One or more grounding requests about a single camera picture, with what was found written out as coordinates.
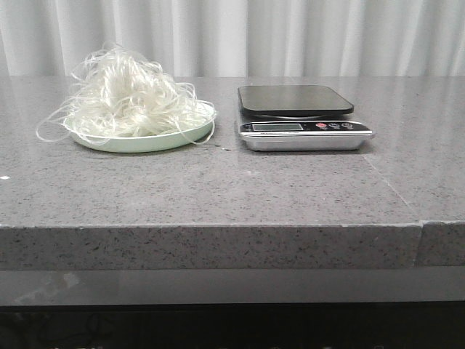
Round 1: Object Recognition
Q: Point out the white vermicelli noodle bundle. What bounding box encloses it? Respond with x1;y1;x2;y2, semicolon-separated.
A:
36;44;217;145

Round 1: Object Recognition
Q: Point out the pale green round plate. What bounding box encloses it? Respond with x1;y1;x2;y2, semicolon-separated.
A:
63;101;217;153

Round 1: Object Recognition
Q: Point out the black silver kitchen scale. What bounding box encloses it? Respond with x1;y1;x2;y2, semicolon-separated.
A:
238;85;374;151

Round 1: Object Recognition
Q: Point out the white pleated curtain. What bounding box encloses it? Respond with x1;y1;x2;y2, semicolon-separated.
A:
1;1;464;76

